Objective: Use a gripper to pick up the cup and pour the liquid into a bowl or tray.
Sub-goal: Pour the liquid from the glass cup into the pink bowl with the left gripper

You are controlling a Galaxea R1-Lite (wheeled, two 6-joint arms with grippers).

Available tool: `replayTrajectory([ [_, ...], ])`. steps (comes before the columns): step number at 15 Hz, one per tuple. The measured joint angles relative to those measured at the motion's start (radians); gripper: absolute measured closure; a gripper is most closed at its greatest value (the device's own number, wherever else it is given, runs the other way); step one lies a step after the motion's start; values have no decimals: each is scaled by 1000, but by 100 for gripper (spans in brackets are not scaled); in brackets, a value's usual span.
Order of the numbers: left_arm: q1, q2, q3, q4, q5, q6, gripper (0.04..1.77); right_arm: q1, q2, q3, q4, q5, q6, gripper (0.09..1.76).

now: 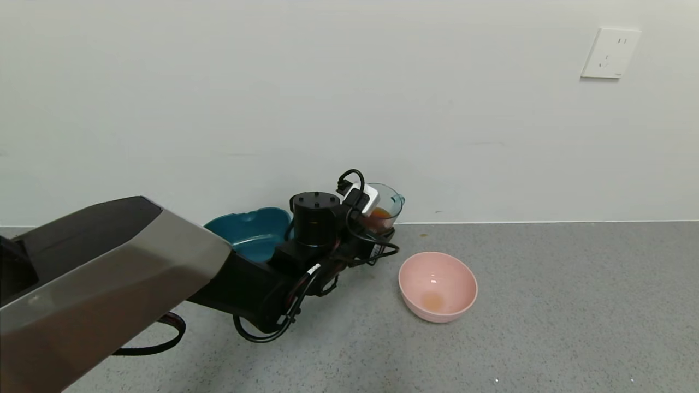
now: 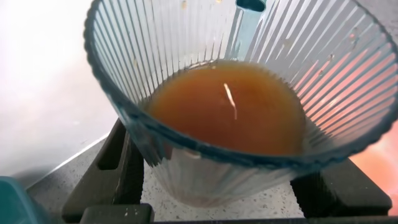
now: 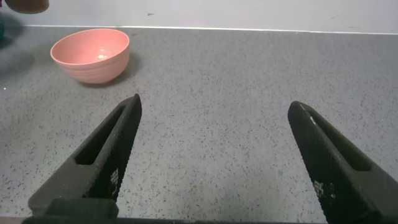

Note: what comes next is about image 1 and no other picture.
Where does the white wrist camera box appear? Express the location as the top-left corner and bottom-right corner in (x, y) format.
(344, 183), (381, 217)

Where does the white wall socket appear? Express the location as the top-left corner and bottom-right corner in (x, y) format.
(580, 27), (642, 80)

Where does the black camera cable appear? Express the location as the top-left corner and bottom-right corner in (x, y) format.
(337, 169), (400, 266)

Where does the dark teal plastic basin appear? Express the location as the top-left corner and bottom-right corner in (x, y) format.
(203, 207), (294, 264)

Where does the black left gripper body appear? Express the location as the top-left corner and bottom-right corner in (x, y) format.
(348, 235), (391, 268)

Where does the translucent blue ribbed cup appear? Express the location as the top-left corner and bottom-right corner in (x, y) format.
(360, 183), (406, 233)

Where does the pink bowl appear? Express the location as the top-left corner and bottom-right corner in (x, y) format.
(398, 251), (478, 324)

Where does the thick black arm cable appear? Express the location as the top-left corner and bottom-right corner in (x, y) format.
(112, 312), (186, 356)

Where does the black wrist cable harness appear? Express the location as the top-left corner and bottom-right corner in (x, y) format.
(233, 265), (339, 344)

